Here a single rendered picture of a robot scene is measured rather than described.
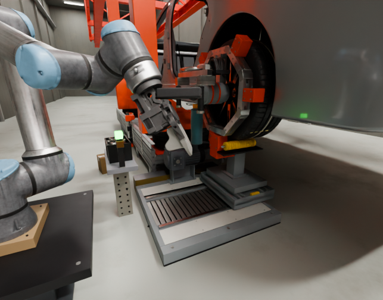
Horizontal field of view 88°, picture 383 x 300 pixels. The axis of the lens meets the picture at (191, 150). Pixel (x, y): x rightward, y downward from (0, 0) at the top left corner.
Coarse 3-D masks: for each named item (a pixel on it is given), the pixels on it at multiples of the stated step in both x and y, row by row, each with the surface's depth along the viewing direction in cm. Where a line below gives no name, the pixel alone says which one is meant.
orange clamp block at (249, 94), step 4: (244, 88) 107; (248, 88) 104; (252, 88) 102; (256, 88) 101; (260, 88) 102; (244, 92) 107; (248, 92) 104; (252, 92) 102; (256, 92) 102; (260, 92) 103; (244, 96) 108; (248, 96) 105; (252, 96) 102; (256, 96) 102; (260, 96) 103; (244, 100) 108; (248, 100) 105; (252, 100) 103; (256, 100) 103; (260, 100) 104
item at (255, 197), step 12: (204, 180) 171; (216, 180) 162; (216, 192) 154; (228, 192) 147; (240, 192) 140; (252, 192) 141; (264, 192) 143; (228, 204) 141; (240, 204) 136; (252, 204) 141
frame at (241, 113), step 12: (228, 48) 115; (240, 60) 113; (240, 72) 108; (240, 84) 110; (240, 96) 111; (204, 108) 158; (240, 108) 112; (204, 120) 153; (240, 120) 120; (216, 132) 139; (228, 132) 128
